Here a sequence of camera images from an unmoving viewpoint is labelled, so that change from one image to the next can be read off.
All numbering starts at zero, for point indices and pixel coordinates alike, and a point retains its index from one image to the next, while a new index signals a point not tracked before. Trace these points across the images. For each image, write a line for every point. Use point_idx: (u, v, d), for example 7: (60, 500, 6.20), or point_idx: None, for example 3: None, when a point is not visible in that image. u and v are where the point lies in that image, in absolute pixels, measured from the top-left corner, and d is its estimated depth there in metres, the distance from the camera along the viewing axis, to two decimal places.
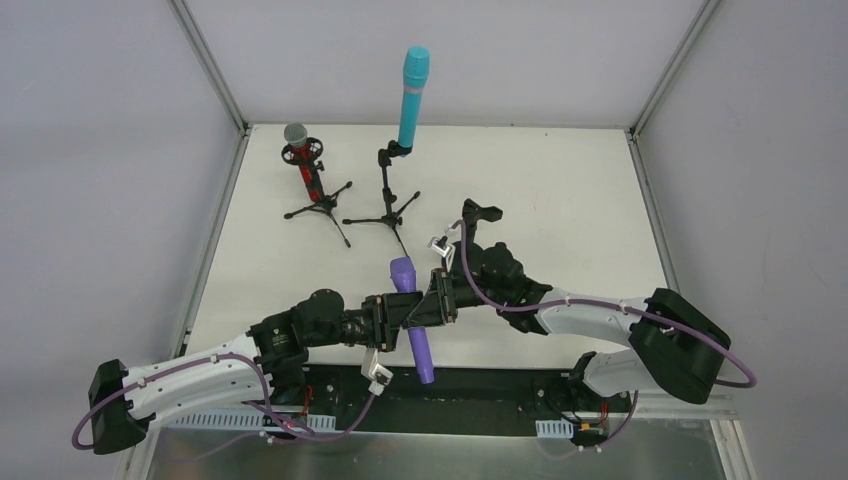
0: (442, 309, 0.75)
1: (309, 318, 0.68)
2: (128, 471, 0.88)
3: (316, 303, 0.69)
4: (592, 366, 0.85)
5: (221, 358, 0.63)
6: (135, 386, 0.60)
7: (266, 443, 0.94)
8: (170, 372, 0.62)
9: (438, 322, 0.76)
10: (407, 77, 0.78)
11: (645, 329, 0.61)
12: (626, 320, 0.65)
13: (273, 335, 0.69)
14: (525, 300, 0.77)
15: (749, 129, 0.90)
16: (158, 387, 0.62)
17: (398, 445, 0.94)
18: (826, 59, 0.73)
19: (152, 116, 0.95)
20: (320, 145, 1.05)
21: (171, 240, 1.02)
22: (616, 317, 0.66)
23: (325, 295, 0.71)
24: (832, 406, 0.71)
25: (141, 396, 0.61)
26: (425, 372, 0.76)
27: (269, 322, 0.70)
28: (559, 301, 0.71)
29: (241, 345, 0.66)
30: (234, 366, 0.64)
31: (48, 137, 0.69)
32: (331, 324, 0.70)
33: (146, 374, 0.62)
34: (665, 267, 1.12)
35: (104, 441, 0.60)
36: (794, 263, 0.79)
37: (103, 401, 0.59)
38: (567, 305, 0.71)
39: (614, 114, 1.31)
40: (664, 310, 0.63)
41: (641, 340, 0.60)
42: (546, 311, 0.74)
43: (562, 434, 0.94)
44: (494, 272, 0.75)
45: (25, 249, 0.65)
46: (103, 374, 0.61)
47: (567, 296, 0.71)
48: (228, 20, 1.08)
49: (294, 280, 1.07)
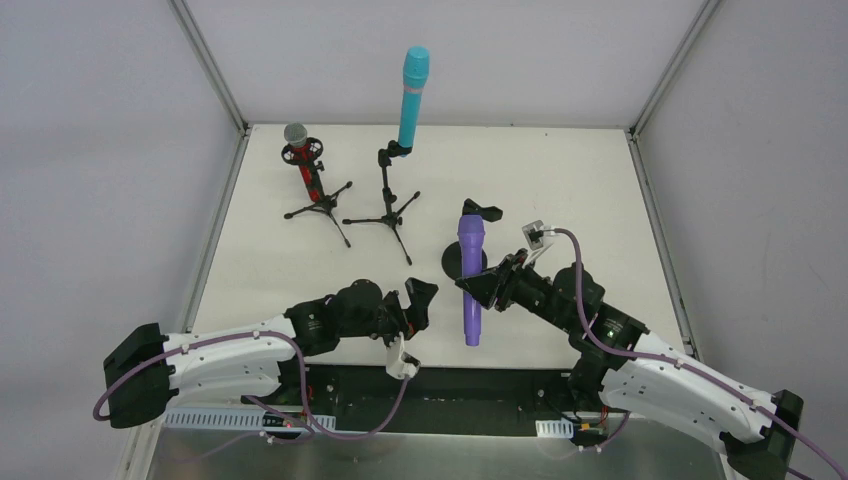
0: (491, 298, 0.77)
1: (350, 305, 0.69)
2: (129, 471, 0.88)
3: (357, 292, 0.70)
4: (610, 381, 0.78)
5: (262, 334, 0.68)
6: (178, 351, 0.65)
7: (267, 442, 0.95)
8: (213, 342, 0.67)
9: (483, 303, 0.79)
10: (407, 77, 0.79)
11: (775, 436, 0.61)
12: (754, 417, 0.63)
13: (307, 319, 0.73)
14: (611, 335, 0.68)
15: (749, 129, 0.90)
16: (200, 355, 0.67)
17: (398, 445, 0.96)
18: (825, 60, 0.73)
19: (152, 116, 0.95)
20: (320, 145, 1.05)
21: (171, 240, 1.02)
22: (740, 410, 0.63)
23: (364, 285, 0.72)
24: (831, 407, 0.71)
25: (182, 362, 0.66)
26: (473, 337, 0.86)
27: (303, 308, 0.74)
28: (671, 362, 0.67)
29: (279, 326, 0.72)
30: (273, 344, 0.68)
31: (48, 138, 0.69)
32: (369, 313, 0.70)
33: (187, 342, 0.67)
34: (665, 268, 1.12)
35: (130, 405, 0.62)
36: (793, 263, 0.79)
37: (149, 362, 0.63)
38: (677, 369, 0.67)
39: (614, 113, 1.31)
40: (782, 413, 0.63)
41: (775, 452, 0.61)
42: (645, 361, 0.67)
43: (562, 433, 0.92)
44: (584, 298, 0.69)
45: (25, 249, 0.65)
46: (144, 337, 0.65)
47: (680, 359, 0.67)
48: (229, 20, 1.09)
49: (294, 281, 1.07)
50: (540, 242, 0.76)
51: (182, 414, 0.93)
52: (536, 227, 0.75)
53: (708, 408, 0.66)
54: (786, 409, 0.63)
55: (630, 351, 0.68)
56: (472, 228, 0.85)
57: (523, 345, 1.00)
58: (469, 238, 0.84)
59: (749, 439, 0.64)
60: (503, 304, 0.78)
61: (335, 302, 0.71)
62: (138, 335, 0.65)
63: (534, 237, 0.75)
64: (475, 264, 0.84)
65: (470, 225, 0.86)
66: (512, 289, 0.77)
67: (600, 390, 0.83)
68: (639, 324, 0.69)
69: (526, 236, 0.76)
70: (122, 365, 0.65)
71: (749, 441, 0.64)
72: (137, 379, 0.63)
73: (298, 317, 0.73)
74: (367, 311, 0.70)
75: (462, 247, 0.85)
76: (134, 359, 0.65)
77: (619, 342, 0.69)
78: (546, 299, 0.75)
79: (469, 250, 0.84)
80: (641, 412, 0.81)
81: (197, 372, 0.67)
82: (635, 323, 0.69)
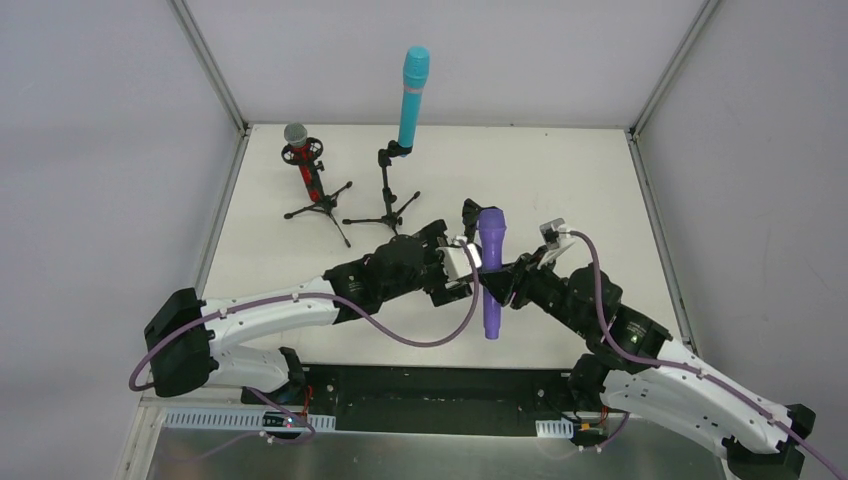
0: (507, 294, 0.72)
1: (389, 262, 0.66)
2: (129, 471, 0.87)
3: (395, 248, 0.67)
4: (612, 381, 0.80)
5: (302, 297, 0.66)
6: (215, 315, 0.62)
7: (267, 442, 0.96)
8: (252, 306, 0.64)
9: (497, 302, 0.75)
10: (407, 77, 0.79)
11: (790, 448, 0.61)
12: (772, 432, 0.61)
13: (348, 280, 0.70)
14: (636, 340, 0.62)
15: (749, 128, 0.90)
16: (239, 320, 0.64)
17: (398, 445, 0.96)
18: (825, 58, 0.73)
19: (152, 116, 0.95)
20: (320, 145, 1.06)
21: (171, 240, 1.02)
22: (758, 423, 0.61)
23: (404, 241, 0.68)
24: (833, 406, 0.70)
25: (221, 328, 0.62)
26: (492, 328, 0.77)
27: (343, 269, 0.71)
28: (694, 372, 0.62)
29: (317, 286, 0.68)
30: (313, 307, 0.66)
31: (48, 137, 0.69)
32: (410, 267, 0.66)
33: (224, 306, 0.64)
34: (665, 267, 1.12)
35: (169, 378, 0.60)
36: (795, 262, 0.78)
37: (181, 331, 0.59)
38: (699, 378, 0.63)
39: (614, 113, 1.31)
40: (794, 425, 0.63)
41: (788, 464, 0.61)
42: (668, 370, 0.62)
43: (562, 433, 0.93)
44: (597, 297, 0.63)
45: (26, 249, 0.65)
46: (181, 302, 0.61)
47: (703, 368, 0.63)
48: (229, 21, 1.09)
49: (295, 280, 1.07)
50: (558, 244, 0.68)
51: (183, 414, 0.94)
52: (552, 226, 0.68)
53: (724, 419, 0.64)
54: (801, 424, 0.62)
55: (653, 358, 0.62)
56: (495, 221, 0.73)
57: (524, 344, 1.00)
58: (492, 233, 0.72)
59: (761, 451, 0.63)
60: (518, 302, 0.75)
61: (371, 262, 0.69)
62: (174, 300, 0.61)
63: (551, 237, 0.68)
64: (496, 260, 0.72)
65: (492, 217, 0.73)
66: (528, 286, 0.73)
67: (600, 392, 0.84)
68: (663, 331, 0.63)
69: (542, 232, 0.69)
70: (159, 334, 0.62)
71: (762, 452, 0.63)
72: (176, 348, 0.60)
73: (337, 279, 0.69)
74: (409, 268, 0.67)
75: (483, 241, 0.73)
76: (171, 328, 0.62)
77: (643, 347, 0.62)
78: (560, 301, 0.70)
79: (490, 245, 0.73)
80: (642, 412, 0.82)
81: (237, 338, 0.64)
82: (659, 330, 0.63)
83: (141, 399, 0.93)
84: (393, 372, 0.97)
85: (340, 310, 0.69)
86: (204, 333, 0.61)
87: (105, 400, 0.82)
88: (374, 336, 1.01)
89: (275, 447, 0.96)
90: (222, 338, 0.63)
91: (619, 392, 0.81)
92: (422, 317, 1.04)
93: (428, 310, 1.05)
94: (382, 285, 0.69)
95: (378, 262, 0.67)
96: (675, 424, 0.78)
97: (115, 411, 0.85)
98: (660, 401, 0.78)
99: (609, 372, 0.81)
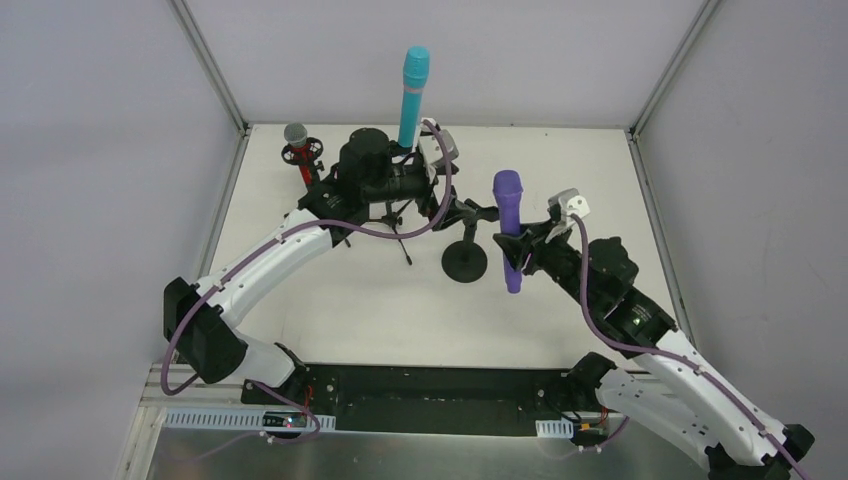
0: (520, 263, 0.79)
1: (360, 155, 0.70)
2: (129, 471, 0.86)
3: (362, 142, 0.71)
4: (610, 381, 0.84)
5: (286, 236, 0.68)
6: (214, 289, 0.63)
7: (267, 442, 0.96)
8: (244, 267, 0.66)
9: (515, 267, 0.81)
10: (407, 77, 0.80)
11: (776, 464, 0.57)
12: (761, 442, 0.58)
13: (323, 198, 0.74)
14: (639, 321, 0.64)
15: (749, 129, 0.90)
16: (238, 284, 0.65)
17: (398, 445, 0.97)
18: (826, 59, 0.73)
19: (153, 116, 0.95)
20: (320, 145, 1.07)
21: (172, 240, 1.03)
22: (748, 432, 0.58)
23: (365, 134, 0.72)
24: (832, 406, 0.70)
25: (226, 298, 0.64)
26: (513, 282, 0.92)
27: (316, 191, 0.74)
28: (691, 366, 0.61)
29: (294, 220, 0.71)
30: (302, 239, 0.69)
31: (48, 138, 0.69)
32: (380, 158, 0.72)
33: (218, 279, 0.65)
34: (666, 268, 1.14)
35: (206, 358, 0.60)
36: (794, 263, 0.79)
37: (189, 315, 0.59)
38: (695, 373, 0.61)
39: (614, 114, 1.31)
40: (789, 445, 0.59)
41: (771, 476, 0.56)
42: (665, 359, 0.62)
43: (562, 434, 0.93)
44: (602, 272, 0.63)
45: (27, 250, 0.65)
46: (176, 294, 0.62)
47: (700, 363, 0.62)
48: (229, 20, 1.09)
49: (295, 281, 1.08)
50: (564, 222, 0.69)
51: (183, 414, 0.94)
52: (559, 201, 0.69)
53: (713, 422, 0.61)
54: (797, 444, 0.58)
55: (651, 345, 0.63)
56: (510, 186, 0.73)
57: (524, 345, 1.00)
58: (506, 200, 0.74)
59: (744, 462, 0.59)
60: (532, 268, 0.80)
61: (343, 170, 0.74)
62: (168, 294, 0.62)
63: (558, 212, 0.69)
64: (512, 222, 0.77)
65: (505, 182, 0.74)
66: (539, 255, 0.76)
67: (596, 388, 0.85)
68: (667, 319, 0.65)
69: (553, 205, 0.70)
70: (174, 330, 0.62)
71: (746, 465, 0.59)
72: (193, 332, 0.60)
73: (314, 201, 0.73)
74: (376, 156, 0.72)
75: (500, 206, 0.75)
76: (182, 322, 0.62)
77: (644, 331, 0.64)
78: (567, 278, 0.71)
79: (506, 210, 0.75)
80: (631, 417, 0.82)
81: (243, 301, 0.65)
82: (664, 317, 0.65)
83: (141, 399, 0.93)
84: (393, 372, 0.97)
85: (332, 232, 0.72)
86: (212, 307, 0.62)
87: (106, 400, 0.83)
88: (374, 336, 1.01)
89: (276, 446, 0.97)
90: (232, 307, 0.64)
91: (614, 390, 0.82)
92: (421, 316, 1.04)
93: (428, 310, 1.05)
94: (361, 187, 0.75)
95: (349, 169, 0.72)
96: (668, 433, 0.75)
97: (117, 411, 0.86)
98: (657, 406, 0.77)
99: (610, 370, 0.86)
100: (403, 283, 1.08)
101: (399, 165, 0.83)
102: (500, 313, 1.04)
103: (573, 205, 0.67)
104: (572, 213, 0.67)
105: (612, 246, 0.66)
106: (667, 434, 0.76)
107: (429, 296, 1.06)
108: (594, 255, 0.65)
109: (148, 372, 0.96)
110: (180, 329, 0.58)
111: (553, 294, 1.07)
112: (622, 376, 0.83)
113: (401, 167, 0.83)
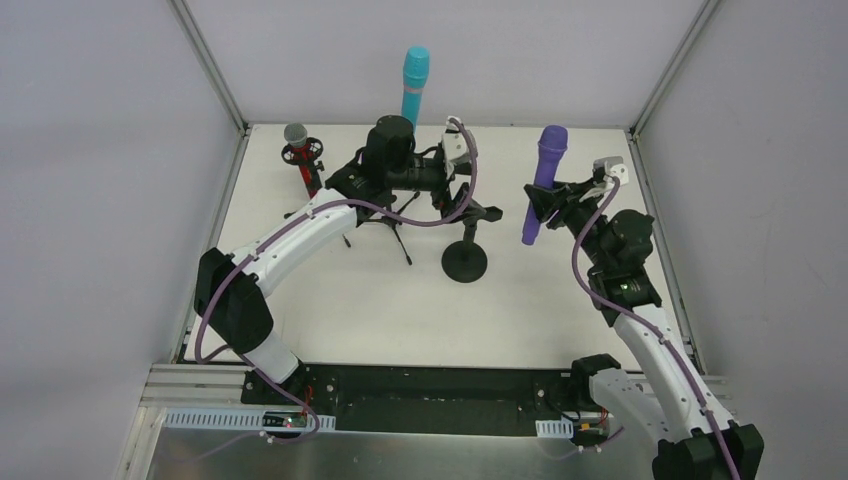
0: (545, 215, 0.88)
1: (386, 139, 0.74)
2: (129, 471, 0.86)
3: (386, 128, 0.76)
4: (604, 376, 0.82)
5: (317, 212, 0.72)
6: (250, 259, 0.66)
7: (267, 442, 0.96)
8: (277, 240, 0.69)
9: (538, 219, 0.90)
10: (407, 77, 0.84)
11: (704, 441, 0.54)
12: (698, 417, 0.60)
13: (350, 180, 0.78)
14: (626, 287, 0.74)
15: (750, 128, 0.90)
16: (272, 255, 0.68)
17: (399, 445, 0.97)
18: (828, 58, 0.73)
19: (153, 118, 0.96)
20: (320, 145, 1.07)
21: (171, 239, 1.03)
22: (688, 404, 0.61)
23: (393, 121, 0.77)
24: (831, 406, 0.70)
25: (260, 267, 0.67)
26: (528, 231, 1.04)
27: (344, 173, 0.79)
28: (656, 334, 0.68)
29: (322, 200, 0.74)
30: (330, 217, 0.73)
31: (49, 137, 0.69)
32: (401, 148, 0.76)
33: (253, 249, 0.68)
34: (666, 269, 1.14)
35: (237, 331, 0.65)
36: (795, 262, 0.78)
37: (226, 283, 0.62)
38: (658, 342, 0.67)
39: (615, 114, 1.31)
40: (734, 442, 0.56)
41: (690, 446, 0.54)
42: (635, 322, 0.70)
43: (562, 434, 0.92)
44: (617, 235, 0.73)
45: (27, 252, 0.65)
46: (212, 262, 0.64)
47: (666, 333, 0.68)
48: (229, 19, 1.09)
49: (298, 280, 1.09)
50: (603, 183, 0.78)
51: (182, 414, 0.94)
52: (604, 165, 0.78)
53: (664, 394, 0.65)
54: (735, 433, 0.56)
55: (629, 308, 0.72)
56: (556, 140, 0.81)
57: (524, 345, 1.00)
58: (550, 153, 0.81)
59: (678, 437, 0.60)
60: (556, 223, 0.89)
61: (368, 155, 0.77)
62: (205, 263, 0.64)
63: (600, 175, 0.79)
64: (547, 176, 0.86)
65: (553, 136, 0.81)
66: (567, 212, 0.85)
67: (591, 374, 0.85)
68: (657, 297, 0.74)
69: (597, 167, 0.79)
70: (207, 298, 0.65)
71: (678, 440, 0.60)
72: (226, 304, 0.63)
73: (341, 183, 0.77)
74: (401, 141, 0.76)
75: (540, 157, 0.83)
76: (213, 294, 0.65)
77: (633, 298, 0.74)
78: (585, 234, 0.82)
79: (545, 163, 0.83)
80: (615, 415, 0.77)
81: (277, 272, 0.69)
82: (654, 293, 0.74)
83: (141, 399, 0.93)
84: (393, 372, 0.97)
85: (358, 211, 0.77)
86: (248, 275, 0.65)
87: (106, 400, 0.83)
88: (375, 334, 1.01)
89: (275, 446, 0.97)
90: (267, 275, 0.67)
91: (606, 381, 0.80)
92: (421, 316, 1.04)
93: (428, 310, 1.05)
94: (385, 171, 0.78)
95: (375, 152, 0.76)
96: (632, 424, 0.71)
97: (117, 411, 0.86)
98: (633, 400, 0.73)
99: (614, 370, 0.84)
100: (404, 283, 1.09)
101: (421, 157, 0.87)
102: (500, 312, 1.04)
103: (615, 170, 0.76)
104: (613, 177, 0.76)
105: (644, 219, 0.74)
106: (632, 427, 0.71)
107: (429, 296, 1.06)
108: (617, 221, 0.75)
109: (148, 373, 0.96)
110: (217, 299, 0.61)
111: (552, 294, 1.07)
112: (621, 374, 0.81)
113: (421, 159, 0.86)
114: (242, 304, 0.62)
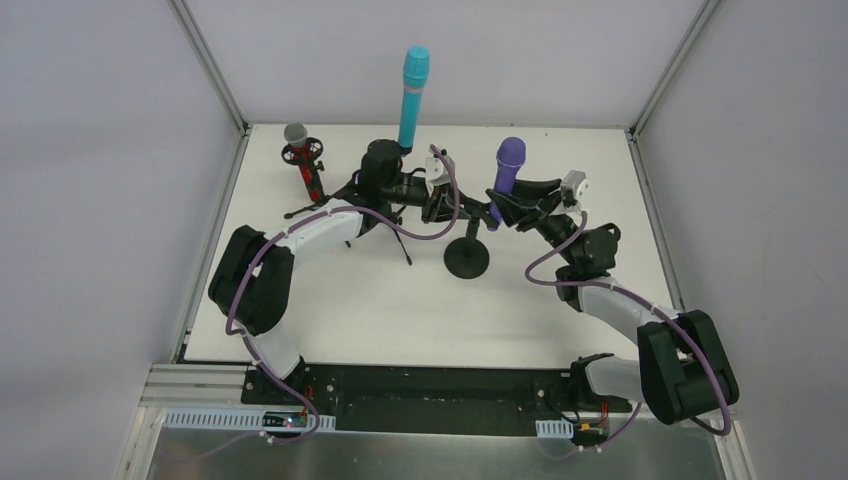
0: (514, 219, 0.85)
1: (379, 160, 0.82)
2: (129, 471, 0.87)
3: (377, 154, 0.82)
4: (594, 364, 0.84)
5: (336, 211, 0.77)
6: (282, 236, 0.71)
7: (267, 442, 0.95)
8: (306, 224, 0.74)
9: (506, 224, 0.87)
10: (407, 77, 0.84)
11: (660, 328, 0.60)
12: (649, 316, 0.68)
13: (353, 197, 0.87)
14: None
15: (750, 128, 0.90)
16: (299, 236, 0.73)
17: (399, 445, 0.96)
18: (828, 57, 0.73)
19: (152, 117, 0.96)
20: (320, 145, 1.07)
21: (171, 239, 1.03)
22: (642, 312, 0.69)
23: (379, 145, 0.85)
24: (833, 405, 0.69)
25: (288, 243, 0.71)
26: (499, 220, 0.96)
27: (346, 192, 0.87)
28: (604, 284, 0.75)
29: (337, 204, 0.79)
30: (345, 215, 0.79)
31: (48, 137, 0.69)
32: (392, 166, 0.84)
33: (285, 227, 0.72)
34: (667, 269, 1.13)
35: (258, 311, 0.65)
36: (795, 260, 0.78)
37: (260, 254, 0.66)
38: (610, 290, 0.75)
39: (615, 113, 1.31)
40: (691, 331, 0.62)
41: (648, 333, 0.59)
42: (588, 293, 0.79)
43: (562, 434, 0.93)
44: (586, 254, 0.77)
45: (24, 254, 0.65)
46: (245, 237, 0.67)
47: (612, 282, 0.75)
48: (228, 19, 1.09)
49: (299, 280, 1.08)
50: (574, 204, 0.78)
51: (182, 414, 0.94)
52: (572, 186, 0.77)
53: (625, 319, 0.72)
54: (686, 319, 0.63)
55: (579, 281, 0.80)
56: (516, 157, 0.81)
57: (524, 344, 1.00)
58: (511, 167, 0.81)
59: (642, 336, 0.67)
60: (522, 225, 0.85)
61: (364, 176, 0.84)
62: (236, 240, 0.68)
63: (570, 196, 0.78)
64: (508, 182, 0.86)
65: (513, 149, 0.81)
66: (540, 224, 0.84)
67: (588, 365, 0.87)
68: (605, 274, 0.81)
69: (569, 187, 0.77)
70: (231, 275, 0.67)
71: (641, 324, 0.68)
72: (255, 281, 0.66)
73: (348, 198, 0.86)
74: (391, 162, 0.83)
75: (503, 169, 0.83)
76: (240, 273, 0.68)
77: None
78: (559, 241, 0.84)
79: (505, 172, 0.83)
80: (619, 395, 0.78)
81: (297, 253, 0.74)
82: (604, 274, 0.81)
83: (141, 399, 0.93)
84: (393, 372, 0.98)
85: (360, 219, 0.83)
86: (280, 249, 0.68)
87: (106, 401, 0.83)
88: (374, 334, 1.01)
89: (275, 447, 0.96)
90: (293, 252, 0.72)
91: (597, 367, 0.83)
92: (419, 316, 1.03)
93: (427, 309, 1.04)
94: (380, 190, 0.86)
95: (372, 176, 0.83)
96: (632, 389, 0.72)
97: (116, 411, 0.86)
98: (626, 365, 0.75)
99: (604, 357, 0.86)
100: (402, 283, 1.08)
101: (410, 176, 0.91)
102: (501, 311, 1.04)
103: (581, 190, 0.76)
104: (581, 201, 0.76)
105: (611, 235, 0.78)
106: (634, 389, 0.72)
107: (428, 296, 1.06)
108: (588, 238, 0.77)
109: (148, 373, 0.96)
110: (251, 271, 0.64)
111: (552, 294, 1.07)
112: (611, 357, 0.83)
113: (411, 177, 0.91)
114: (274, 272, 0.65)
